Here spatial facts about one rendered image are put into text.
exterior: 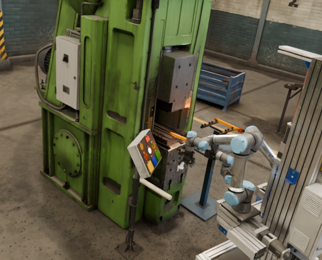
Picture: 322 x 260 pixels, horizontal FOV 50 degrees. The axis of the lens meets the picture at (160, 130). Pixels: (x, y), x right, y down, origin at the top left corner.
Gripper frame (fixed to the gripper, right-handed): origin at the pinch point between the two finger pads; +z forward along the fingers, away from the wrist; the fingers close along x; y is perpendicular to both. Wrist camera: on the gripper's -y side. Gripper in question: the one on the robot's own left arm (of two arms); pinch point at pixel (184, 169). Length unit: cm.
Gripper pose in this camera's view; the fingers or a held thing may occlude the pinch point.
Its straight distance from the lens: 288.9
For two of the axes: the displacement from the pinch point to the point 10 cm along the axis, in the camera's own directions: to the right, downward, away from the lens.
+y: 5.7, 4.1, -7.2
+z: -1.2, 9.0, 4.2
